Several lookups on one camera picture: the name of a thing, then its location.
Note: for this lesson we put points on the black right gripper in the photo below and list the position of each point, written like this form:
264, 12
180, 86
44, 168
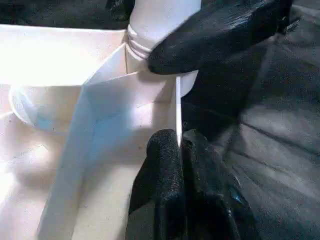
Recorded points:
290, 15

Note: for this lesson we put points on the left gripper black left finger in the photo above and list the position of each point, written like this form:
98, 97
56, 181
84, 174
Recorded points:
160, 190

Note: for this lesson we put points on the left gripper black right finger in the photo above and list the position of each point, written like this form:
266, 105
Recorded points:
212, 195

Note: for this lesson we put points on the white plastic table leg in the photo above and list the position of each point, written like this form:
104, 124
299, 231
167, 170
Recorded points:
160, 20

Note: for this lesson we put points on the white plastic table top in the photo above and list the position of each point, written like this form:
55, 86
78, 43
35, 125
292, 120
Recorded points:
60, 125

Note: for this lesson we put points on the black plastic mat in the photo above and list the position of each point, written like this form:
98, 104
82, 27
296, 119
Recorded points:
270, 140

